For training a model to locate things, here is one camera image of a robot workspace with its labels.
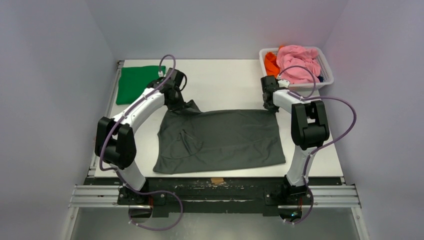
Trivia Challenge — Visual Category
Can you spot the dark grey t-shirt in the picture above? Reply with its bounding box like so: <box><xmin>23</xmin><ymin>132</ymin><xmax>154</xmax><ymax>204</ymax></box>
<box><xmin>153</xmin><ymin>100</ymin><xmax>286</xmax><ymax>175</ymax></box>

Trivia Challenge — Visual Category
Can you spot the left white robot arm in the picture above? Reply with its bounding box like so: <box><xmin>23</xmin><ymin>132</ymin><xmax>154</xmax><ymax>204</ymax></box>
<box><xmin>94</xmin><ymin>68</ymin><xmax>187</xmax><ymax>196</ymax></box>

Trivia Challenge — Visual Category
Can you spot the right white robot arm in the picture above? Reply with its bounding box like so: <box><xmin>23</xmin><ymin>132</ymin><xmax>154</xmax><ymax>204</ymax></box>
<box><xmin>260</xmin><ymin>75</ymin><xmax>330</xmax><ymax>197</ymax></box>

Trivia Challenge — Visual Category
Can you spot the orange t-shirt in basket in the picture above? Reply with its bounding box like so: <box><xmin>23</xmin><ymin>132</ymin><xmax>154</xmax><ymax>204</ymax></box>
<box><xmin>263</xmin><ymin>45</ymin><xmax>284</xmax><ymax>79</ymax></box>

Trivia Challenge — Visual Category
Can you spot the pink crumpled t-shirt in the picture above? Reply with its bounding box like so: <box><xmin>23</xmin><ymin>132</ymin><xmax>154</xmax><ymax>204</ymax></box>
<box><xmin>276</xmin><ymin>45</ymin><xmax>321</xmax><ymax>84</ymax></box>

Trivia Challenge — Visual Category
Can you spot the folded green t-shirt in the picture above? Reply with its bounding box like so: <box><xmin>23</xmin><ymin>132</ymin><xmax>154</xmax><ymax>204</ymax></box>
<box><xmin>115</xmin><ymin>65</ymin><xmax>166</xmax><ymax>105</ymax></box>

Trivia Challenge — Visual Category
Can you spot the white plastic laundry basket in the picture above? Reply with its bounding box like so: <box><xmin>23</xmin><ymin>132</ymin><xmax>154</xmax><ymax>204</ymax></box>
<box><xmin>259</xmin><ymin>46</ymin><xmax>334</xmax><ymax>91</ymax></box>

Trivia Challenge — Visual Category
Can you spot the brown tape piece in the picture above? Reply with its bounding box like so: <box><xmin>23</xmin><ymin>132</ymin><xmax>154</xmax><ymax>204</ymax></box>
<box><xmin>210</xmin><ymin>177</ymin><xmax>225</xmax><ymax>185</ymax></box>

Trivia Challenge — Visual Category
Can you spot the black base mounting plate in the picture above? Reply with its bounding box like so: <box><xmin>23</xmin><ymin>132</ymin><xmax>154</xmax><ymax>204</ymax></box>
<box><xmin>81</xmin><ymin>177</ymin><xmax>343</xmax><ymax>219</ymax></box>

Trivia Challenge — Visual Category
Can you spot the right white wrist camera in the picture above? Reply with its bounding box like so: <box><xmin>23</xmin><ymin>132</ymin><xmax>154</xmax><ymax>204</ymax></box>
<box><xmin>277</xmin><ymin>79</ymin><xmax>291</xmax><ymax>89</ymax></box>

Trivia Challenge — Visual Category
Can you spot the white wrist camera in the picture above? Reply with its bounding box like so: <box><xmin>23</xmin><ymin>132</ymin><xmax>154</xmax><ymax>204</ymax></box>
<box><xmin>158</xmin><ymin>67</ymin><xmax>166</xmax><ymax>78</ymax></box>
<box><xmin>277</xmin><ymin>79</ymin><xmax>291</xmax><ymax>89</ymax></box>

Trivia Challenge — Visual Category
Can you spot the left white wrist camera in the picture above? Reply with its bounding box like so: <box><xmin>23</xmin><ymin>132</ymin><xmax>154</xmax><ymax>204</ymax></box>
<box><xmin>158</xmin><ymin>67</ymin><xmax>166</xmax><ymax>78</ymax></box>

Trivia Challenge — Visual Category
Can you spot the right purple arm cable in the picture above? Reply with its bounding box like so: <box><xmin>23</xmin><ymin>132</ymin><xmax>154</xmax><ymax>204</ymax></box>
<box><xmin>277</xmin><ymin>65</ymin><xmax>358</xmax><ymax>186</ymax></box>

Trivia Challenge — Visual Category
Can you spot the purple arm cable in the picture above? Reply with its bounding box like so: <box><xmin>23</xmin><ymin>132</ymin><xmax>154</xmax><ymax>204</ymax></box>
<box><xmin>277</xmin><ymin>65</ymin><xmax>358</xmax><ymax>186</ymax></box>
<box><xmin>98</xmin><ymin>54</ymin><xmax>184</xmax><ymax>232</ymax></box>

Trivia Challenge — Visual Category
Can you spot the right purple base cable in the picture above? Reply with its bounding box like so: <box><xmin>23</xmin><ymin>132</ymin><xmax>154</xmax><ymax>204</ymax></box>
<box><xmin>282</xmin><ymin>188</ymin><xmax>316</xmax><ymax>226</ymax></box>

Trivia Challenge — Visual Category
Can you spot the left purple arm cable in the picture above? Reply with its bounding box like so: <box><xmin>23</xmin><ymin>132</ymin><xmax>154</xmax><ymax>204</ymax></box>
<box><xmin>98</xmin><ymin>54</ymin><xmax>184</xmax><ymax>232</ymax></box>

